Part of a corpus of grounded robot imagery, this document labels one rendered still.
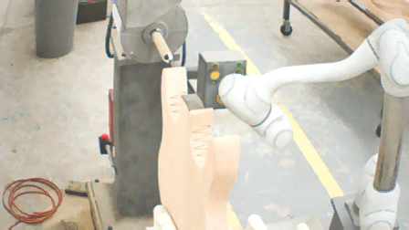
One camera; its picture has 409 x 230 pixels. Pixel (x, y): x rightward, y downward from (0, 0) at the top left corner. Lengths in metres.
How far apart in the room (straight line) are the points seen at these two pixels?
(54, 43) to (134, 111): 2.56
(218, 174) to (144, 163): 1.58
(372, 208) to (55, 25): 3.54
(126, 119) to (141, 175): 0.29
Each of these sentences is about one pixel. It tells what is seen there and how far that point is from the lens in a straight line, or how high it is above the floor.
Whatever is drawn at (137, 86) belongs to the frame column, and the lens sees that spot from 2.41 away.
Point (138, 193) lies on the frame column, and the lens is 2.70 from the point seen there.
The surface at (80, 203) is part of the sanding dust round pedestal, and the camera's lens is 3.30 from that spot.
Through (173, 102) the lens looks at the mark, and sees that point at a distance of 1.27.
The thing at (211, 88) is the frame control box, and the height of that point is 1.02.
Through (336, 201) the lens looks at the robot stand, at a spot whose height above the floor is 0.70.
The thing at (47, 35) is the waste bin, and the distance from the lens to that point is 4.91.
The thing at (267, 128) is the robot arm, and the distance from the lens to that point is 1.93.
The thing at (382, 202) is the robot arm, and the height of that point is 0.96.
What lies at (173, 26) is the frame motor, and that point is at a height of 1.27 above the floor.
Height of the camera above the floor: 2.09
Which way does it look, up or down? 30 degrees down
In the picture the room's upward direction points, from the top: 4 degrees clockwise
